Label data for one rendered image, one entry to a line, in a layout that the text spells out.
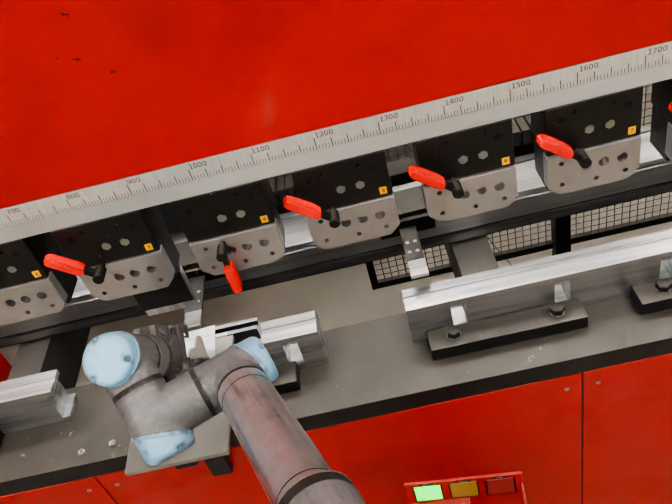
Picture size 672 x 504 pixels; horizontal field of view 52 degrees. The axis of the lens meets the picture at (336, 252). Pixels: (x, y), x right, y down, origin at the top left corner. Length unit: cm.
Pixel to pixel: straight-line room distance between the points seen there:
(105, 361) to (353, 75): 53
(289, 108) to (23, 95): 37
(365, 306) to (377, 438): 136
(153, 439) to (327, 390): 47
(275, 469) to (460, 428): 70
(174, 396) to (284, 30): 52
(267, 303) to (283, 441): 209
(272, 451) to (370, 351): 63
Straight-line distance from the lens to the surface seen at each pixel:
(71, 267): 119
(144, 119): 105
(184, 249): 154
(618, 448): 163
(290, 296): 287
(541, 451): 156
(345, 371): 137
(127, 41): 100
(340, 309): 274
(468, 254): 154
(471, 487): 126
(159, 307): 132
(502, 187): 116
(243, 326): 136
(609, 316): 141
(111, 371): 98
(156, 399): 99
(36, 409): 156
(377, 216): 115
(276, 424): 83
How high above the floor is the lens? 192
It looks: 40 degrees down
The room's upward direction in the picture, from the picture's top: 17 degrees counter-clockwise
